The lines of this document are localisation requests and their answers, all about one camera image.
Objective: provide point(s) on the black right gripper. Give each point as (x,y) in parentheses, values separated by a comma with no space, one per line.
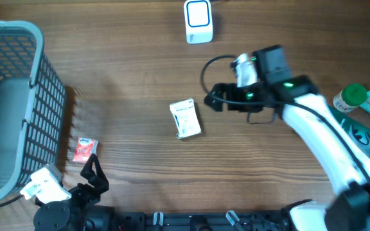
(220,88)

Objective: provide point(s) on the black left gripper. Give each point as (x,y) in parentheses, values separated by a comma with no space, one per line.
(98,179)

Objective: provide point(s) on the red tissue pack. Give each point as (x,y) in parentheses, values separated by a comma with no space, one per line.
(84,149)

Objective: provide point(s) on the white small packet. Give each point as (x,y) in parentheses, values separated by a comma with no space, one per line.
(186,119)

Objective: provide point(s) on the green lid Knorr jar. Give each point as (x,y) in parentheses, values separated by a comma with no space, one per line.
(350,98)

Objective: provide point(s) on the green gloves package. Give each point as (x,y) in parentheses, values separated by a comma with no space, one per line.
(358,133)

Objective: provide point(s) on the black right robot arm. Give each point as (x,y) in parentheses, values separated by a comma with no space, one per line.
(265,80)

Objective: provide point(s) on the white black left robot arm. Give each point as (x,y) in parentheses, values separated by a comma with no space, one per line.
(80,211)

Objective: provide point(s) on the white barcode scanner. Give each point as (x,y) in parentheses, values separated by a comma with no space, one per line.
(198,21)

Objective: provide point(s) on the grey plastic basket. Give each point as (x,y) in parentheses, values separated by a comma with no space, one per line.
(32,105)

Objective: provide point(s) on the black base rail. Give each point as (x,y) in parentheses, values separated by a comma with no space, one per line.
(204,221)

